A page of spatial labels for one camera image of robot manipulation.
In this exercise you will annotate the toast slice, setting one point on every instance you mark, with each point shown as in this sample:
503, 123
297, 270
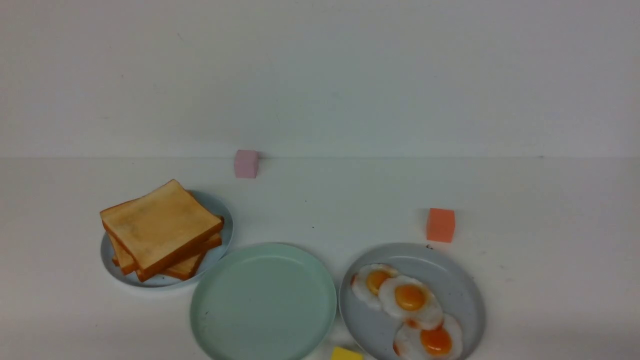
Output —
156, 243
169, 199
182, 270

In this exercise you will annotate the pink foam cube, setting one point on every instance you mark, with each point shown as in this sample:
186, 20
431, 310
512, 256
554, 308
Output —
246, 164

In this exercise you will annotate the left fried egg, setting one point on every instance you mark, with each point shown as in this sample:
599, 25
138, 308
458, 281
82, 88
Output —
366, 282

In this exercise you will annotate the fried egg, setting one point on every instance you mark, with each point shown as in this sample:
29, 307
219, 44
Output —
409, 300
444, 342
366, 282

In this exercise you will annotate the orange foam cube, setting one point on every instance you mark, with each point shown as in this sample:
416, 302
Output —
441, 224

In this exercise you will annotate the mint green plate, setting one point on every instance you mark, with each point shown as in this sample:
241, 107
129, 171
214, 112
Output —
270, 301

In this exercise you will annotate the middle fried egg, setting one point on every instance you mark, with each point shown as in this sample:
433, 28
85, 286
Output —
409, 300

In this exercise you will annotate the grey egg plate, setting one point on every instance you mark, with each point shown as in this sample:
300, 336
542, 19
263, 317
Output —
373, 331

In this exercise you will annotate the yellow foam cube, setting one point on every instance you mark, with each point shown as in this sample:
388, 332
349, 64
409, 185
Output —
341, 353

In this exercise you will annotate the right fried egg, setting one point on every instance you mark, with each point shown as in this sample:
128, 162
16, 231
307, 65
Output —
444, 342

